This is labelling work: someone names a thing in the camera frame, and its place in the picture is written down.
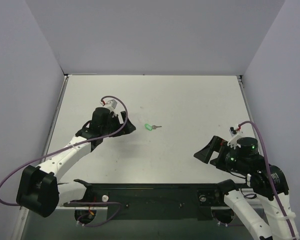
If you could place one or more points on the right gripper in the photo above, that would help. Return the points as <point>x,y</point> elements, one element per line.
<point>219,153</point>

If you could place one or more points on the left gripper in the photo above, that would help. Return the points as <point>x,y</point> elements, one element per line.
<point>118,122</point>

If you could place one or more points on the green key tag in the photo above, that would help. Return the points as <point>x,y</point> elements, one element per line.
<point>148,127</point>

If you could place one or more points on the silver key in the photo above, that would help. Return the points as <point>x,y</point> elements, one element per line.
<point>154,127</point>

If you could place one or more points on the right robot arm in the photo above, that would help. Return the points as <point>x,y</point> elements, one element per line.
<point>241,155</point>

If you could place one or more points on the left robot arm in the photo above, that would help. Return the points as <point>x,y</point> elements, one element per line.
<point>40,189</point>

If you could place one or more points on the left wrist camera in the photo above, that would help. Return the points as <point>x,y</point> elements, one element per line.
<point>111,104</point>

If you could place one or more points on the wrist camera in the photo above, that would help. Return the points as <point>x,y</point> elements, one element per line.
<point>236,134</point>
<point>111,104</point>

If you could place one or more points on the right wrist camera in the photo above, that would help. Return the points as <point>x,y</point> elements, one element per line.
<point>236,134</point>

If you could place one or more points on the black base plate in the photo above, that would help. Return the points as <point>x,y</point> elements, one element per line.
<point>159,201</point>

